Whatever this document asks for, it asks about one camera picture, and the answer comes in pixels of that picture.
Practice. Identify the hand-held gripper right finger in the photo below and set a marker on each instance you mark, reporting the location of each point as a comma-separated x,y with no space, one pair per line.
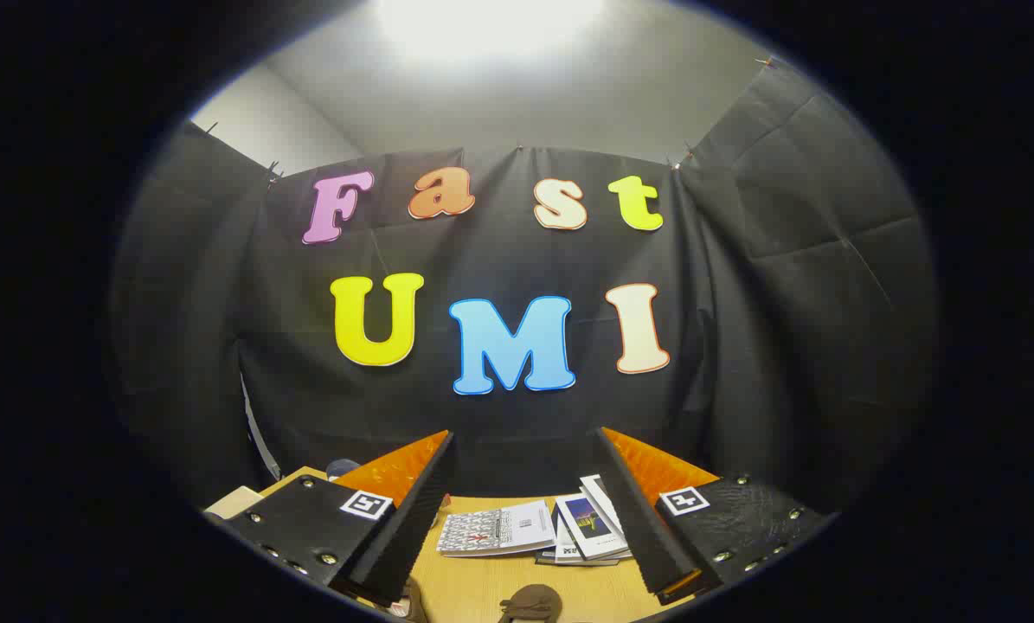
646,528

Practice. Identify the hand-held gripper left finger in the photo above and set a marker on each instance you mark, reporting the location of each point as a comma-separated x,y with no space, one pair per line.
400,536

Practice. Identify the brown fuzzy shoe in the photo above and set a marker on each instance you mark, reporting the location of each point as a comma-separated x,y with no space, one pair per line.
413,604
531,601

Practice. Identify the beige fabric storage box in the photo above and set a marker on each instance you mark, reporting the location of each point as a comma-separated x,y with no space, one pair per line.
235,502

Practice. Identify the white booklet with blue picture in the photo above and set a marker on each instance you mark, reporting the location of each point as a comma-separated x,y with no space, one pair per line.
590,523

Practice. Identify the dark cover book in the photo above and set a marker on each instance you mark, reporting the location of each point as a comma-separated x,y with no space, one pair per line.
568,561

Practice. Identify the grey patterned book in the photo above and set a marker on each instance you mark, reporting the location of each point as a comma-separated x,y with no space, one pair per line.
491,529

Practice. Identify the black backdrop cloth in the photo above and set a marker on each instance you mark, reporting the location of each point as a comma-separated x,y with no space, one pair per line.
499,415

